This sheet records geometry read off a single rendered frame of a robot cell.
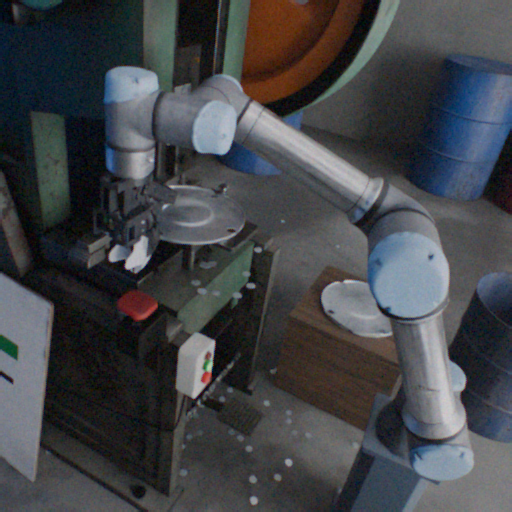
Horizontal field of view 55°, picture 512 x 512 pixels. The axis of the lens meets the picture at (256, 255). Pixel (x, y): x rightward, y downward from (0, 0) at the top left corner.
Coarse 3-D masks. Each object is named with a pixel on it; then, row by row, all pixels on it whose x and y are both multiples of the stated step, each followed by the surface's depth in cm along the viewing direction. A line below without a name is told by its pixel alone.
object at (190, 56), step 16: (192, 48) 107; (176, 64) 104; (192, 64) 109; (176, 80) 106; (192, 80) 112; (160, 144) 110; (160, 160) 112; (176, 160) 112; (192, 160) 119; (160, 176) 114
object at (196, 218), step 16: (192, 192) 134; (208, 192) 135; (160, 208) 124; (176, 208) 124; (192, 208) 125; (208, 208) 126; (224, 208) 129; (240, 208) 129; (160, 224) 117; (176, 224) 118; (192, 224) 119; (208, 224) 121; (224, 224) 122; (240, 224) 123; (176, 240) 112; (192, 240) 114; (208, 240) 114
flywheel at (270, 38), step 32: (256, 0) 129; (288, 0) 125; (320, 0) 122; (352, 0) 115; (256, 32) 133; (288, 32) 129; (320, 32) 125; (352, 32) 119; (256, 64) 137; (288, 64) 133; (320, 64) 125; (256, 96) 137; (288, 96) 133
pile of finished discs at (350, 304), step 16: (336, 288) 179; (352, 288) 180; (368, 288) 182; (336, 304) 171; (352, 304) 171; (368, 304) 172; (336, 320) 163; (352, 320) 165; (368, 320) 166; (384, 320) 167; (368, 336) 160; (384, 336) 161
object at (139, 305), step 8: (128, 296) 97; (136, 296) 97; (144, 296) 98; (120, 304) 95; (128, 304) 95; (136, 304) 96; (144, 304) 96; (152, 304) 96; (128, 312) 94; (136, 312) 94; (144, 312) 94; (136, 320) 98
